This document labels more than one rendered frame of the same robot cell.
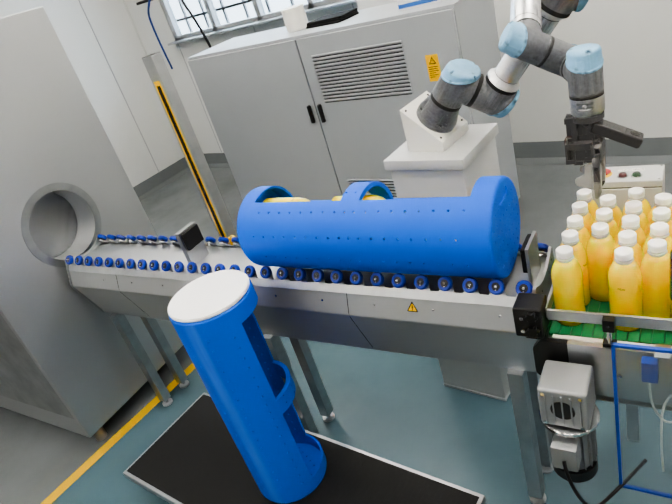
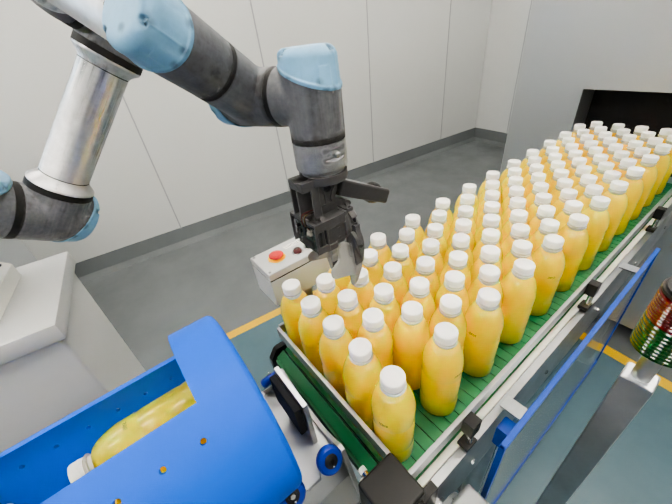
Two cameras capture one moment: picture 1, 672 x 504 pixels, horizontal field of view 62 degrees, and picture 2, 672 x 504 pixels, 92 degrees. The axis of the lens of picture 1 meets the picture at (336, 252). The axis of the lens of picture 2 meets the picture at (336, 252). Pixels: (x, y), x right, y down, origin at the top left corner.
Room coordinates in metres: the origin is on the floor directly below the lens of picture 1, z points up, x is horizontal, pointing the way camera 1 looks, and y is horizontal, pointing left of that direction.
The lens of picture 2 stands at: (1.09, -0.23, 1.55)
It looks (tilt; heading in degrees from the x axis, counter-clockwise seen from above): 35 degrees down; 288
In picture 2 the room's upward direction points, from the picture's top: 7 degrees counter-clockwise
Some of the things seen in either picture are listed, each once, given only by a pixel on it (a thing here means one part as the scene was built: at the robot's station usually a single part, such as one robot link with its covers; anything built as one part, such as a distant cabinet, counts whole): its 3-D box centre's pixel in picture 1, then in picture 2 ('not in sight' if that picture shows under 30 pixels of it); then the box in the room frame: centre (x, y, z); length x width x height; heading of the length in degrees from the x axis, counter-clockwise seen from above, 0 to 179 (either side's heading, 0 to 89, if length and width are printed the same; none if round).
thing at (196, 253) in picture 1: (193, 244); not in sight; (2.12, 0.54, 1.00); 0.10 x 0.04 x 0.15; 142
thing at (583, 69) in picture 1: (584, 71); (310, 95); (1.24, -0.67, 1.48); 0.09 x 0.08 x 0.11; 167
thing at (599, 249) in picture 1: (602, 263); (375, 354); (1.17, -0.64, 1.00); 0.07 x 0.07 x 0.19
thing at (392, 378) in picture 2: (564, 254); (392, 381); (1.12, -0.52, 1.10); 0.04 x 0.04 x 0.02
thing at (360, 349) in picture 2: (570, 237); (360, 351); (1.18, -0.57, 1.10); 0.04 x 0.04 x 0.02
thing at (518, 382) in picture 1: (528, 439); not in sight; (1.28, -0.41, 0.31); 0.06 x 0.06 x 0.63; 52
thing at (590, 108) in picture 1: (587, 105); (322, 155); (1.23, -0.67, 1.40); 0.08 x 0.08 x 0.05
